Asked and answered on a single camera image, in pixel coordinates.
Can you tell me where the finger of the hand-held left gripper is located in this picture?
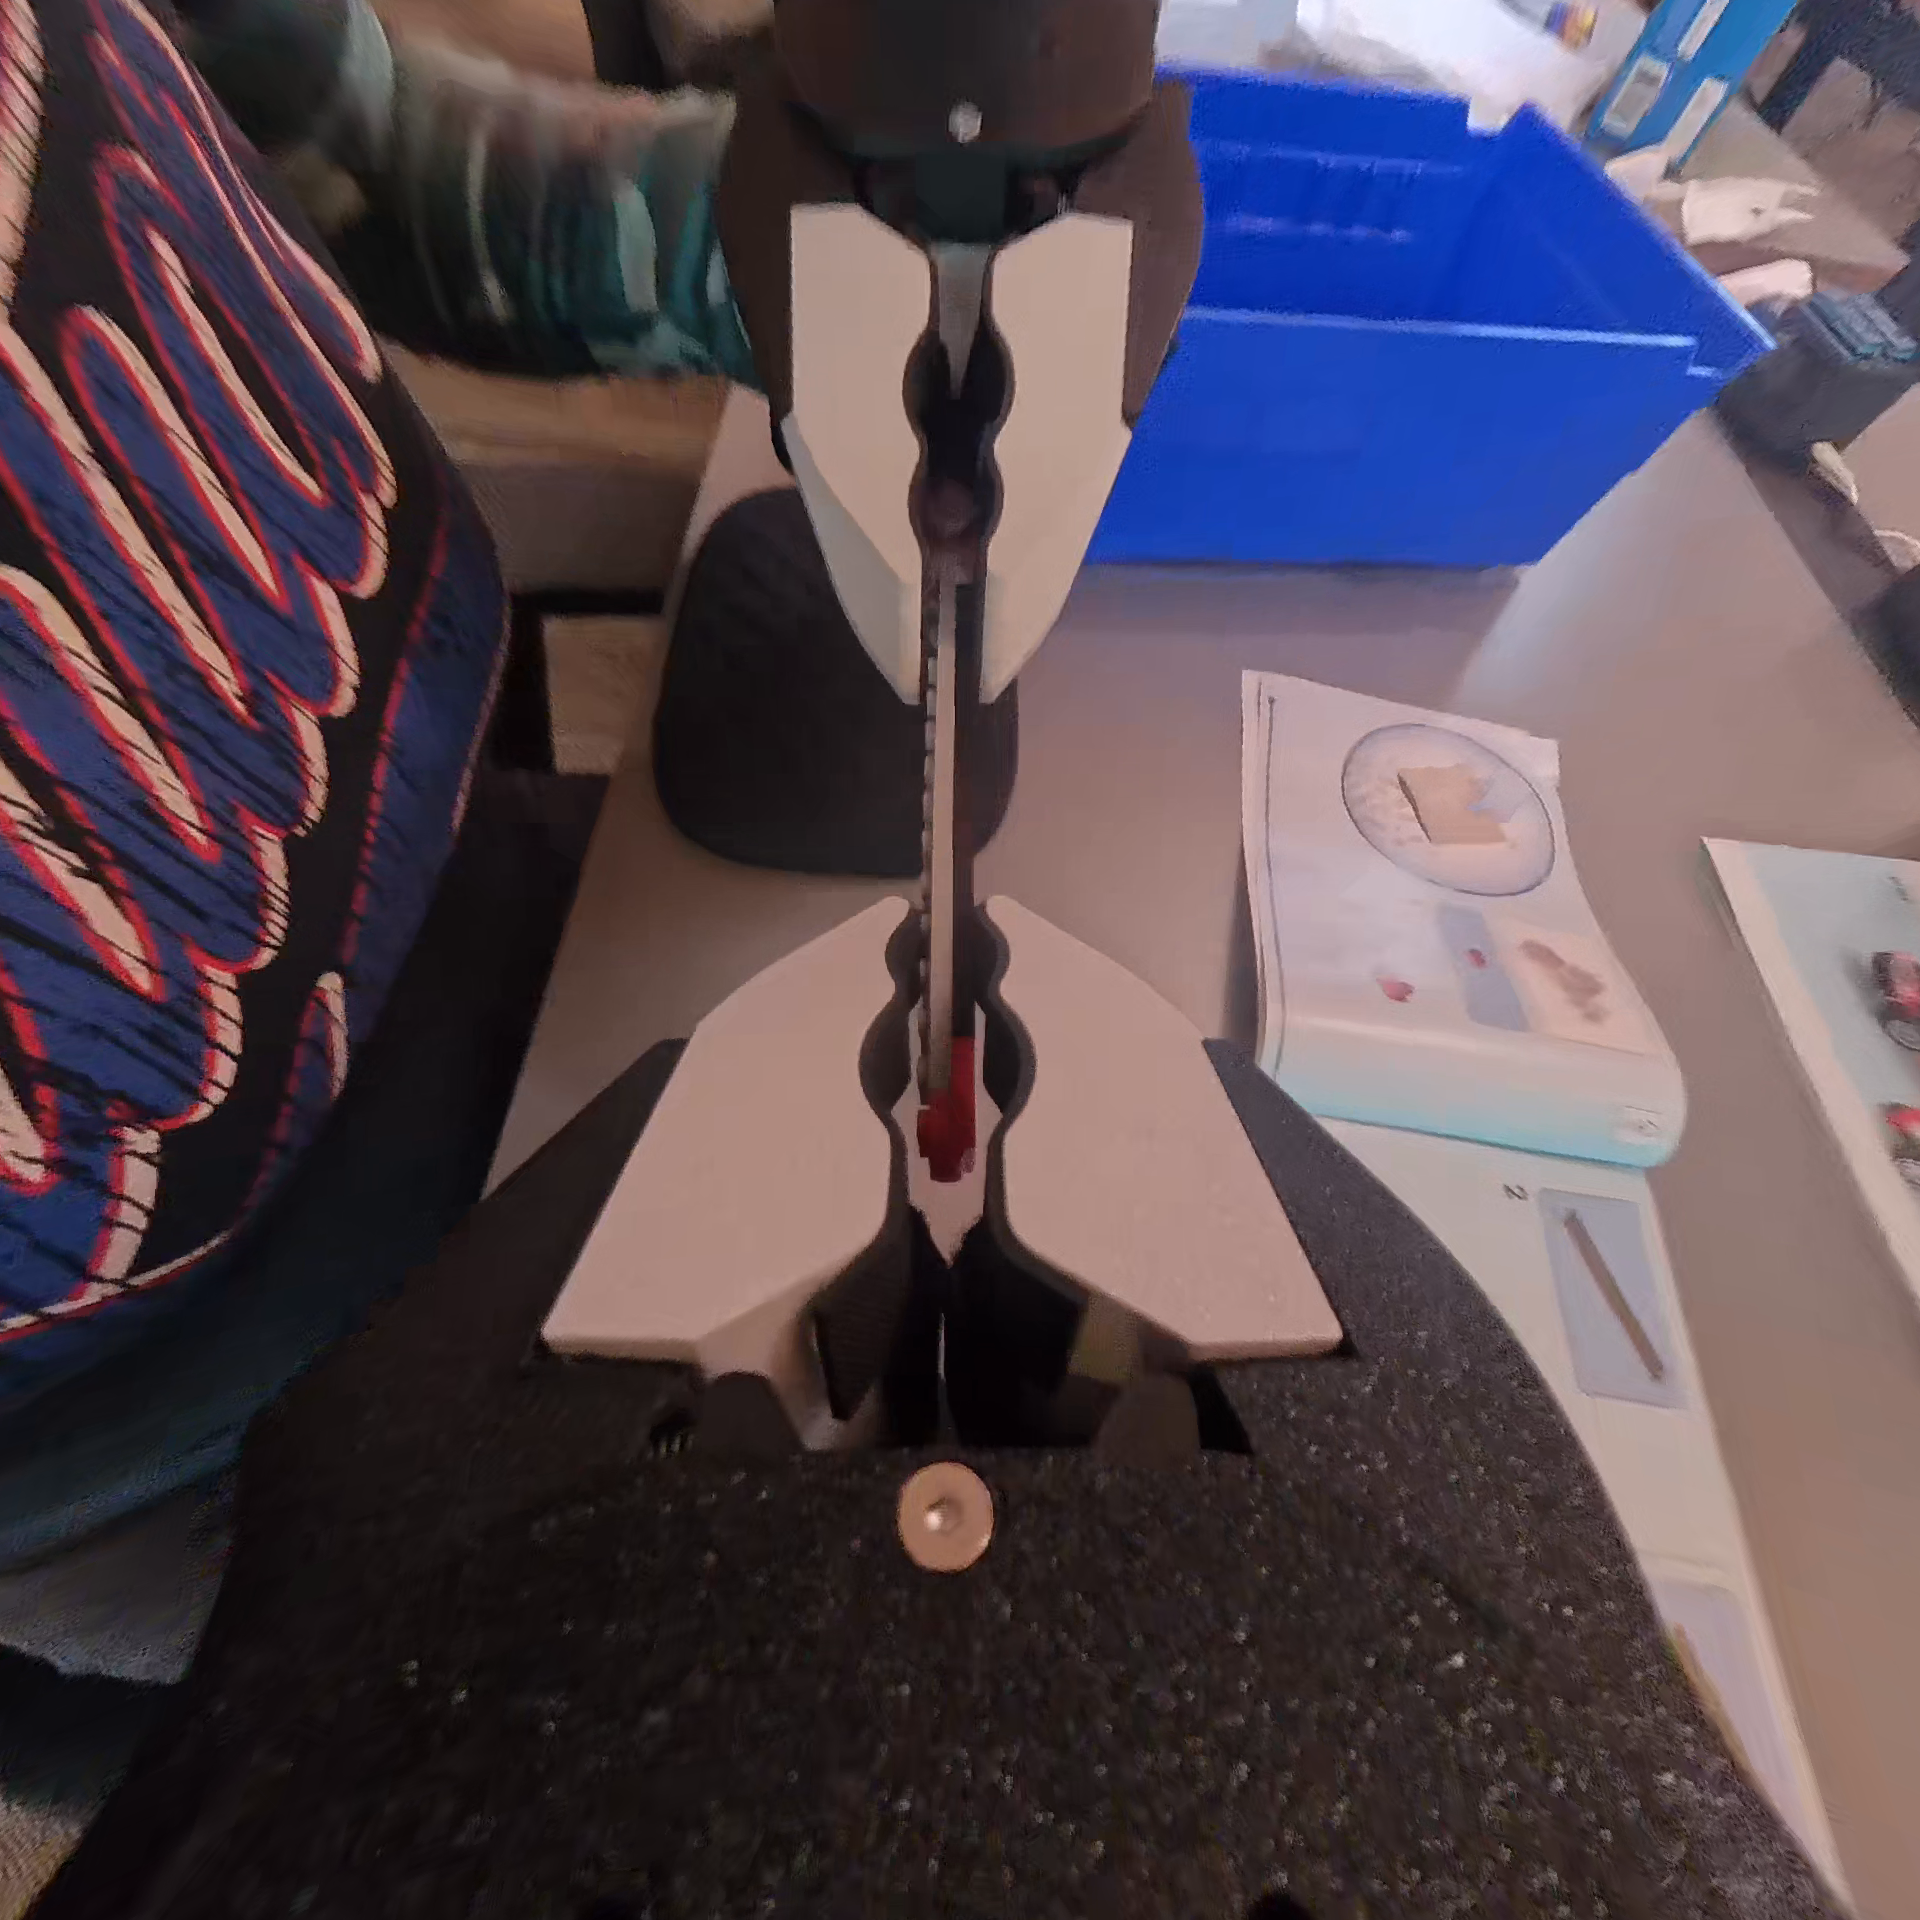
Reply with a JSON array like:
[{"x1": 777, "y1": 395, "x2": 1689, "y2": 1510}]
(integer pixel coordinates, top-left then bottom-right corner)
[
  {"x1": 967, "y1": 215, "x2": 1136, "y2": 710},
  {"x1": 786, "y1": 198, "x2": 951, "y2": 710}
]

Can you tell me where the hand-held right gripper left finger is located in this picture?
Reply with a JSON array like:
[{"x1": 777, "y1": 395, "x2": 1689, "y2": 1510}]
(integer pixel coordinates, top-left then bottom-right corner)
[{"x1": 540, "y1": 895, "x2": 921, "y2": 1432}]

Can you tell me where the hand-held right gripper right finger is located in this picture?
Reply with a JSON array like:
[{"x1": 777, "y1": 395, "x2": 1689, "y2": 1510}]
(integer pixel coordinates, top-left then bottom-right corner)
[{"x1": 983, "y1": 895, "x2": 1347, "y2": 1443}]

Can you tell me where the blue plastic bin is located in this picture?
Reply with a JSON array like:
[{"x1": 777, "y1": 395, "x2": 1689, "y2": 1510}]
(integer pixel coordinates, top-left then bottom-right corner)
[{"x1": 1088, "y1": 60, "x2": 1779, "y2": 571}]

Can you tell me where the black long building plate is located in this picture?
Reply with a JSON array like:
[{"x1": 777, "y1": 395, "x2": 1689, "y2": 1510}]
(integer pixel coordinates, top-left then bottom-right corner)
[{"x1": 920, "y1": 545, "x2": 970, "y2": 1097}]

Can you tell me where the person's left forearm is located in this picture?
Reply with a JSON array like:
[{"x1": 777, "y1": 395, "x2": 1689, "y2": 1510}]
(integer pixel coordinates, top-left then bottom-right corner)
[{"x1": 346, "y1": 29, "x2": 752, "y2": 255}]

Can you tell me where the teal cloth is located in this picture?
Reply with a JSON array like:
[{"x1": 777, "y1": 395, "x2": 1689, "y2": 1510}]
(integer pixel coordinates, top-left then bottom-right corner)
[{"x1": 451, "y1": 165, "x2": 752, "y2": 384}]

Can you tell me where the tall blue box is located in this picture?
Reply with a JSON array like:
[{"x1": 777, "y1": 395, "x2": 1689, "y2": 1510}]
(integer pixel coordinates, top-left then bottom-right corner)
[{"x1": 1583, "y1": 0, "x2": 1801, "y2": 159}]

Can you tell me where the car cover instruction booklet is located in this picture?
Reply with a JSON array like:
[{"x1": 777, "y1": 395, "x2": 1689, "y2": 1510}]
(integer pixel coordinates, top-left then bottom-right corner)
[{"x1": 1698, "y1": 833, "x2": 1920, "y2": 1277}]

